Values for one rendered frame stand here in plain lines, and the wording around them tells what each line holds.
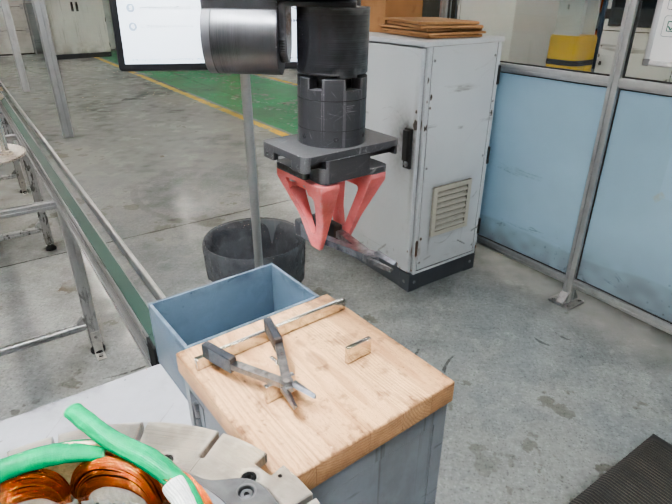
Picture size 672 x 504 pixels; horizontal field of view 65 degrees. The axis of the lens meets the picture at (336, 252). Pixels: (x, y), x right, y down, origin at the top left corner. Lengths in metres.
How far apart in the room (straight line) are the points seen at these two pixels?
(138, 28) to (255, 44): 0.84
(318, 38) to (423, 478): 0.42
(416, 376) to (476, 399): 1.63
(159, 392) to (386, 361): 0.53
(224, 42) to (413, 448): 0.39
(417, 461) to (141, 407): 0.53
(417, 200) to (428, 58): 0.63
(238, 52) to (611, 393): 2.10
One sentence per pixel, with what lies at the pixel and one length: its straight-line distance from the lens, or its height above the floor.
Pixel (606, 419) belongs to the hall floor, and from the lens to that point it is 2.23.
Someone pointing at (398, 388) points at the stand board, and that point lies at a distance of 0.50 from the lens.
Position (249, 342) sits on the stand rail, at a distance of 0.54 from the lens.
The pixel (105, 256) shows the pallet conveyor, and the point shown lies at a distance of 1.51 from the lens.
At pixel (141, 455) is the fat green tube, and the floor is 1.15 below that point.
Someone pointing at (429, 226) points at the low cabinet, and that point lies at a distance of 2.64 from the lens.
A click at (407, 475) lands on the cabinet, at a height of 0.97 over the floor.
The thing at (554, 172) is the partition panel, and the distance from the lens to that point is 2.73.
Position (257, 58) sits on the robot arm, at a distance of 0.43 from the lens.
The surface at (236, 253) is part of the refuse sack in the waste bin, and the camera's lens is 2.18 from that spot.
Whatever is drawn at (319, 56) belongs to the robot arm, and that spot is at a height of 1.35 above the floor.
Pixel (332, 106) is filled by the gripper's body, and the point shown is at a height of 1.31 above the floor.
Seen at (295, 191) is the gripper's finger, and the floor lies 1.23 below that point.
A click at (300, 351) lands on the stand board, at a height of 1.06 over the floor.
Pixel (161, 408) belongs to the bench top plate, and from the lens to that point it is 0.94.
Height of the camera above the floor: 1.39
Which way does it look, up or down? 26 degrees down
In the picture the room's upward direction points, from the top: straight up
